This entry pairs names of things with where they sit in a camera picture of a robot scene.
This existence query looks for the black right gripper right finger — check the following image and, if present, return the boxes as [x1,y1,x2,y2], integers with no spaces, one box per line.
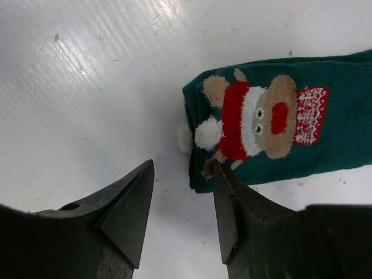
[213,162,371,278]

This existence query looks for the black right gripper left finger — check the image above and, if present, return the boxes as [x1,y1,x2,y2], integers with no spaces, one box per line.
[1,160,155,278]

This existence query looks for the dark green reindeer sock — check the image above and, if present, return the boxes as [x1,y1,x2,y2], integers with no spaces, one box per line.
[183,50,371,193]

